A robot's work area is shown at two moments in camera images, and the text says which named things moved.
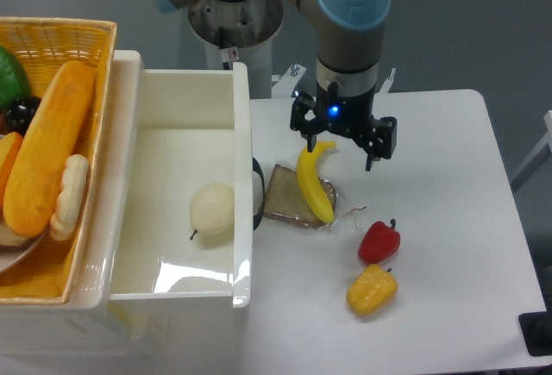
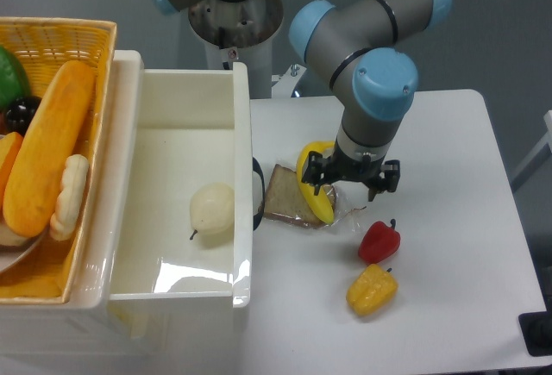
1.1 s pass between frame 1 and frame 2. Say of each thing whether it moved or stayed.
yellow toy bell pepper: stayed
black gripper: moved
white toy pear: stayed
